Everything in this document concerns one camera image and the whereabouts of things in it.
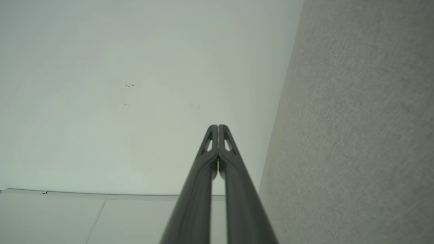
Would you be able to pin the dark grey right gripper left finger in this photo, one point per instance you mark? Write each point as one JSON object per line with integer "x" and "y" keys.
{"x": 193, "y": 203}

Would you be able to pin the grey fabric sofa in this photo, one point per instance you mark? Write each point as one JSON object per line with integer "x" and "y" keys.
{"x": 356, "y": 135}

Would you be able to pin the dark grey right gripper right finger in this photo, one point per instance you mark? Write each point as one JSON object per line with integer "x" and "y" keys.
{"x": 244, "y": 203}

